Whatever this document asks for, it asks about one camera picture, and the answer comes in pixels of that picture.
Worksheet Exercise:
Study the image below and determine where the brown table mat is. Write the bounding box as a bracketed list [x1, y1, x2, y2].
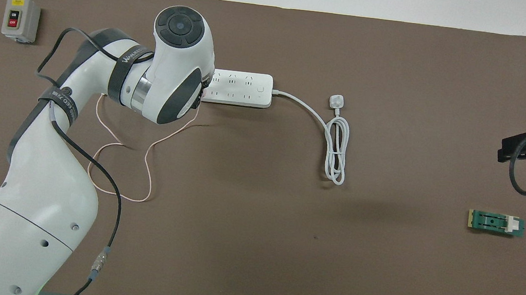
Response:
[0, 0, 526, 295]

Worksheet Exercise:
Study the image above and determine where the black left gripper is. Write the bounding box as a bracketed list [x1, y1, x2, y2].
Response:
[194, 76, 211, 112]

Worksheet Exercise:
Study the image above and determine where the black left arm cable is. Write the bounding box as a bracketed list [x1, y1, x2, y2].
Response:
[13, 24, 141, 295]

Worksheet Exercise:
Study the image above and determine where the pink charging cable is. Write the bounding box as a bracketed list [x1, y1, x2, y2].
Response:
[84, 93, 199, 208]

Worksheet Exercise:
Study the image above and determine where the white power strip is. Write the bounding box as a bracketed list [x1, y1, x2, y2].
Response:
[199, 67, 276, 109]

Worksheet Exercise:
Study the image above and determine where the grey switch box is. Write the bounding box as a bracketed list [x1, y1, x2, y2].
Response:
[0, 0, 42, 45]

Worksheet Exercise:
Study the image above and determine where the green knife switch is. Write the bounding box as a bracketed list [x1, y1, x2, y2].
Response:
[467, 209, 526, 239]

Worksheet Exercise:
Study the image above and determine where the white power strip cord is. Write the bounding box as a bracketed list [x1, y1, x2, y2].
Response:
[263, 87, 354, 186]

